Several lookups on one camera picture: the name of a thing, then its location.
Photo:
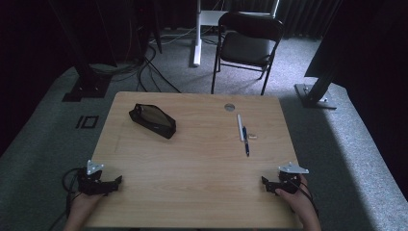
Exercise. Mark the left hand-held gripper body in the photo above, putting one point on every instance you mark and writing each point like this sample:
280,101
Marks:
91,184

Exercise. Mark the black stand with grey base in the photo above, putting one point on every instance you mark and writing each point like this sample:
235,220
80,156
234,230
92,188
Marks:
316,96

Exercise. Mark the blue pen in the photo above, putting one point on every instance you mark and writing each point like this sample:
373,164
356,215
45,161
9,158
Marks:
246,142

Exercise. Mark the black metal stand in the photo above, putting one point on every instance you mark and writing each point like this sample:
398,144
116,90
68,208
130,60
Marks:
86,83

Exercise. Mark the person's left hand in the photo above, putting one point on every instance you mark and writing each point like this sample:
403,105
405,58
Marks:
84,205

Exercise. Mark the dark curtain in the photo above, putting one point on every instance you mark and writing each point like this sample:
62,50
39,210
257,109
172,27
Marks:
304,19

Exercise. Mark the round grey table grommet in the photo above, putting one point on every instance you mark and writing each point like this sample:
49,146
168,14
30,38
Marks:
229,107

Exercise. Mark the black folding chair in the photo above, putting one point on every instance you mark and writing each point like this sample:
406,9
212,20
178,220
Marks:
247,48

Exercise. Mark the white pen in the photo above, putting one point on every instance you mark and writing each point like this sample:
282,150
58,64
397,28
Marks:
240,127

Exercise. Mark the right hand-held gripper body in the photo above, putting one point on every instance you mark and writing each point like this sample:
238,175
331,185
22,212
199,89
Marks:
290,181

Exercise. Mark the dark equipment stack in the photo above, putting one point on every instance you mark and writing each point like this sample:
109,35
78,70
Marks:
138,32

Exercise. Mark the person's right hand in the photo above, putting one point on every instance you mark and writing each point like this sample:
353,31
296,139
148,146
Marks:
296,202

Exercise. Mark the black pencil case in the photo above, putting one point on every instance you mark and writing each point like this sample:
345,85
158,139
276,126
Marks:
154,120

